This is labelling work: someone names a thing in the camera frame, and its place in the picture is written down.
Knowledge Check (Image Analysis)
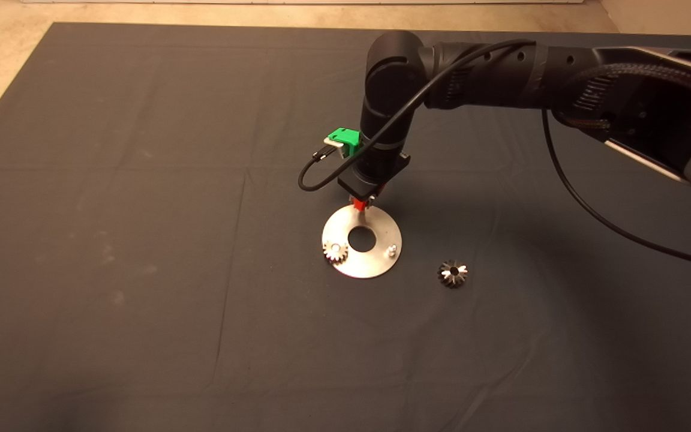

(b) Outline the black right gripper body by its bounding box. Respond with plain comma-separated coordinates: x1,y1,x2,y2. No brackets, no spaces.
338,153,411,199

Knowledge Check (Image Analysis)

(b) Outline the round metal carrier plate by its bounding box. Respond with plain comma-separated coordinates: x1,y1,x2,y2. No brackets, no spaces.
322,204,403,280

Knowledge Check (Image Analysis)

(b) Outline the dark grey table cloth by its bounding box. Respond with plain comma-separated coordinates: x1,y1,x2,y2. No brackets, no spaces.
0,23,691,432

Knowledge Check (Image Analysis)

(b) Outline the green right camera mount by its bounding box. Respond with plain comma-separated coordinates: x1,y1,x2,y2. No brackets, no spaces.
329,127,362,158

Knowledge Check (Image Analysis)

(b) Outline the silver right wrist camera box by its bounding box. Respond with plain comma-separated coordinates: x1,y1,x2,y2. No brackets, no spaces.
313,137,347,161

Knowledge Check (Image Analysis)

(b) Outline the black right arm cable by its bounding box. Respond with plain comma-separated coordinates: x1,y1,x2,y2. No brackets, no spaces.
298,39,691,274

